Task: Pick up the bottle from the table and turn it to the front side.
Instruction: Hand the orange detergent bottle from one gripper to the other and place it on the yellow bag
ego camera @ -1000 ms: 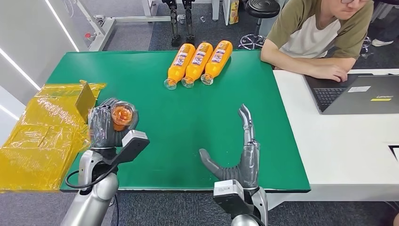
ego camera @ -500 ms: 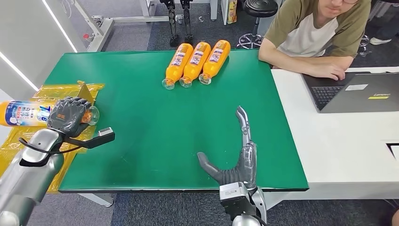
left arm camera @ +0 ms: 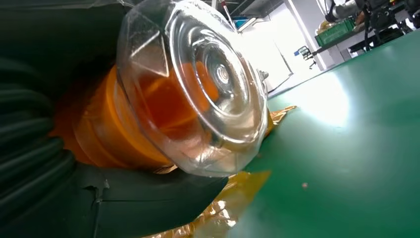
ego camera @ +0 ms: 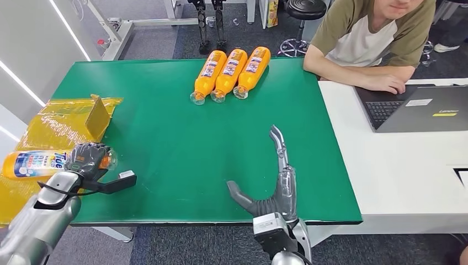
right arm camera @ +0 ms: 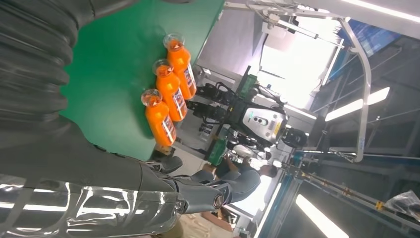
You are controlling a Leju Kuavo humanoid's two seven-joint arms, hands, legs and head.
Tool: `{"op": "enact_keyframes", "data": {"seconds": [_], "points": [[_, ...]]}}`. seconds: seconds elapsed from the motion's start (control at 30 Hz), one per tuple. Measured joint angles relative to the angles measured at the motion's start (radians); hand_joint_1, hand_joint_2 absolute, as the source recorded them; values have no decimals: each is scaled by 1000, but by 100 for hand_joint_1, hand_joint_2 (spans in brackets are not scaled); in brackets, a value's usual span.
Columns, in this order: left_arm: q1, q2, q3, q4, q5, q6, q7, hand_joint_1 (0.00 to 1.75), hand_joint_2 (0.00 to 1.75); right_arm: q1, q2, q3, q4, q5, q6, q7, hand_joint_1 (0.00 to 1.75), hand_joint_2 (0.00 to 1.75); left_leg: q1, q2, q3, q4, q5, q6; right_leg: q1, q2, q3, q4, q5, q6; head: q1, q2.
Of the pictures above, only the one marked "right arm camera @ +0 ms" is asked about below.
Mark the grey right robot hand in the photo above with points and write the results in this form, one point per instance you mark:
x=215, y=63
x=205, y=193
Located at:
x=98, y=164

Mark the white metal gantry frame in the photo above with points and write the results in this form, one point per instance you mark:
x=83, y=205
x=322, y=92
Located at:
x=365, y=98

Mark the black silver humanoid robot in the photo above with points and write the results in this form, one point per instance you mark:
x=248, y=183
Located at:
x=262, y=123

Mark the blue rail with yellow clips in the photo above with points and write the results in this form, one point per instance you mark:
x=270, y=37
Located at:
x=354, y=197

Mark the long ceiling light strip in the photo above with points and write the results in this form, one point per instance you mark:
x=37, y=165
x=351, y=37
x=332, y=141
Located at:
x=357, y=103
x=320, y=216

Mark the clear plastic bag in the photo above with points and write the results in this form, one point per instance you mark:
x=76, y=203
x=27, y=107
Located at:
x=405, y=203

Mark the person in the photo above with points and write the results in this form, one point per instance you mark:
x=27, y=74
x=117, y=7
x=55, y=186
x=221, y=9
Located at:
x=244, y=184

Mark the green crate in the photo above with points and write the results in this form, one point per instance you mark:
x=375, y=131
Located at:
x=217, y=152

